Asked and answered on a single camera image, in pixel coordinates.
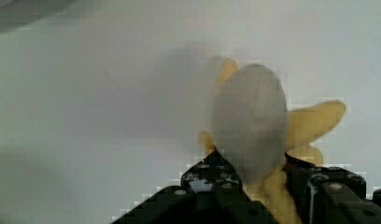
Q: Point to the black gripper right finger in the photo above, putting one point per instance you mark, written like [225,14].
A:
[330,195]

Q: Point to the plush peeled banana toy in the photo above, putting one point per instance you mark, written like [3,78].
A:
[252,129]

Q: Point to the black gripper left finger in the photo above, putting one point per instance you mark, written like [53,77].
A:
[210,192]

